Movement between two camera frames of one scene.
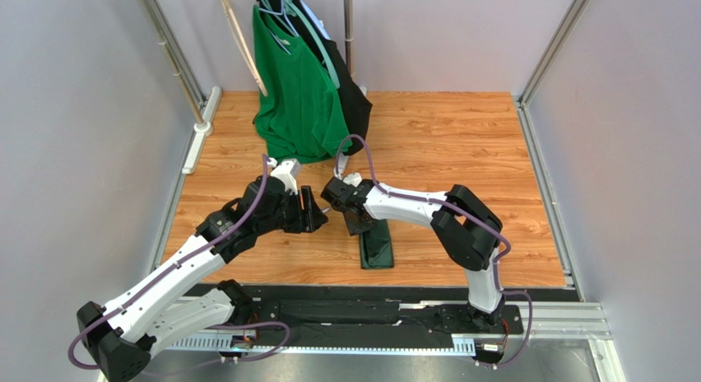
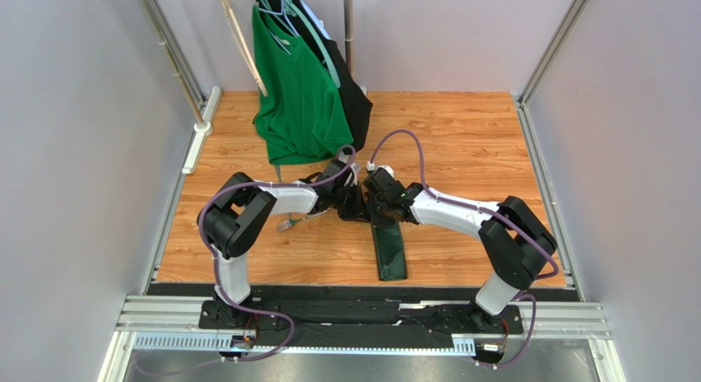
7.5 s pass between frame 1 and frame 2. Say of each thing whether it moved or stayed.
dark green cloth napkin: moved
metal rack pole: stayed
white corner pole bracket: stayed
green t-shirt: stayed
